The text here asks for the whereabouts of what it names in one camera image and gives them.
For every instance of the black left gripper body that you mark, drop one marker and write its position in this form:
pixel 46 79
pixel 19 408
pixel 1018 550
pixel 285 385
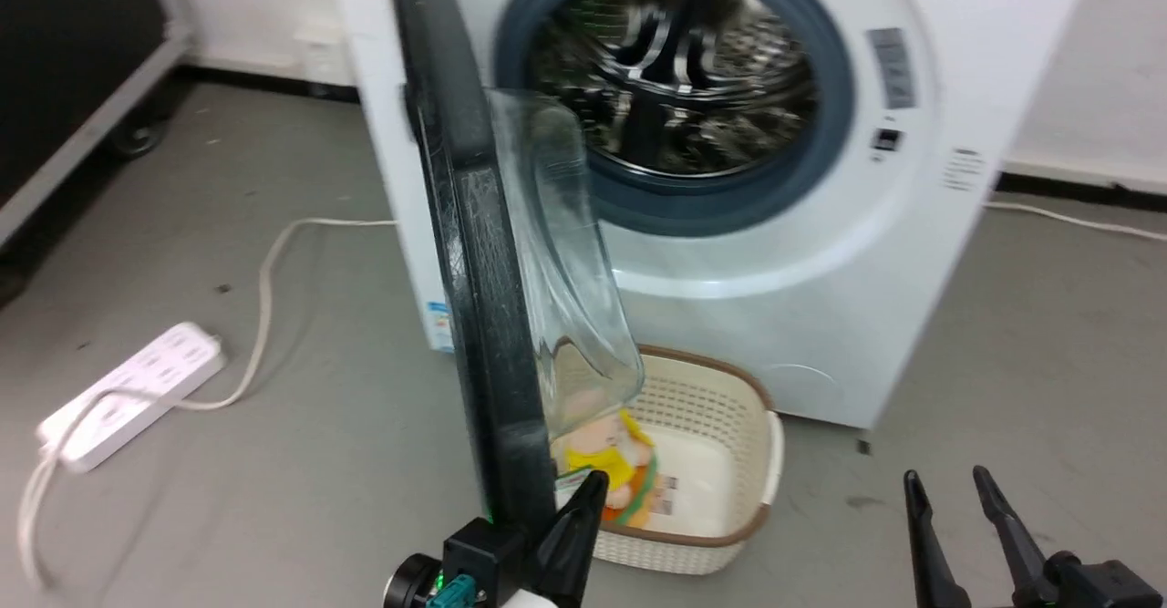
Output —
pixel 483 558

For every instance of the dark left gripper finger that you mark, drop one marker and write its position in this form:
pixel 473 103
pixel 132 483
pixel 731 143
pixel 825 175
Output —
pixel 574 535

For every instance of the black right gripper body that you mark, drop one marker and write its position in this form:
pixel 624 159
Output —
pixel 1094 585

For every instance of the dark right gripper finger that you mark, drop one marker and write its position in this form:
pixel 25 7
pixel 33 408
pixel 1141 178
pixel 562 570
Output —
pixel 930 544
pixel 1012 530

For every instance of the black washing machine door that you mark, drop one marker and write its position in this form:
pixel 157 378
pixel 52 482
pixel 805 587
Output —
pixel 488 316

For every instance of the white front-load washing machine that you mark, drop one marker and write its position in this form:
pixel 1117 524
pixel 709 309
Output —
pixel 821 316

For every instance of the black door latch socket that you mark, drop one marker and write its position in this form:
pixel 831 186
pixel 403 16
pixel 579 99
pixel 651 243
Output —
pixel 886 139

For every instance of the grey rubber door gasket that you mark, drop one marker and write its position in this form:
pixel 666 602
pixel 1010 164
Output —
pixel 825 134

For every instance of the steel washing machine drum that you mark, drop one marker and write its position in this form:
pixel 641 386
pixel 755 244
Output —
pixel 675 70

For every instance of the grey washing machine label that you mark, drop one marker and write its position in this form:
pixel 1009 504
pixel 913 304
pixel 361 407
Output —
pixel 892 68

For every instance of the yellow orange doll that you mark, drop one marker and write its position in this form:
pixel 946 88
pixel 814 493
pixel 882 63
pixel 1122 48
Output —
pixel 606 458

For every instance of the white paper tag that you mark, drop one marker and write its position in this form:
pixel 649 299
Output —
pixel 666 494

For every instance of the beige plastic laundry basket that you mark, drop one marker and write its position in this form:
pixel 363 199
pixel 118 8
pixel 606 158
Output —
pixel 720 407

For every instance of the blue energy sticker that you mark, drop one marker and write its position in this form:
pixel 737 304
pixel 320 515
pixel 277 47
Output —
pixel 440 327

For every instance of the white power strip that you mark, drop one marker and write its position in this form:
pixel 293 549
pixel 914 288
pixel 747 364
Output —
pixel 137 394

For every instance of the black caster wheel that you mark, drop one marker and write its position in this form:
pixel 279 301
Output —
pixel 135 134

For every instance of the black flight case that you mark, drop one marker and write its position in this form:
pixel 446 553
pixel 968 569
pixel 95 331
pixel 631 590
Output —
pixel 55 70

